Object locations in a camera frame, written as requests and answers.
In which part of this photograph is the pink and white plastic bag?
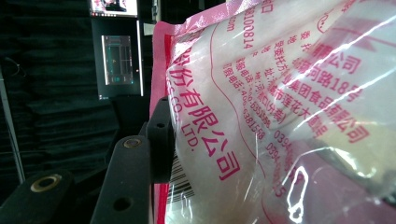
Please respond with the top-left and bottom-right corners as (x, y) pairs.
(148, 0), (396, 224)

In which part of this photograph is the tall dark monitor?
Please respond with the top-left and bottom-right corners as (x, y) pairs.
(91, 18), (145, 101)

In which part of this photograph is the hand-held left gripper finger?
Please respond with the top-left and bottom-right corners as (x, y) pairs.
(90, 96), (176, 224)

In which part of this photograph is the white paper note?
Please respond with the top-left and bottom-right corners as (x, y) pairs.
(143, 22), (156, 36)

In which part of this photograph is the metal stand pole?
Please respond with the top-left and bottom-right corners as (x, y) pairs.
(0, 66), (26, 185)

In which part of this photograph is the small bright monitor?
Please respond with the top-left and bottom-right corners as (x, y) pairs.
(88, 0), (139, 19)

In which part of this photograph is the dark curtain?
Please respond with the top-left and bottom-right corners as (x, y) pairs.
(0, 0), (157, 200)

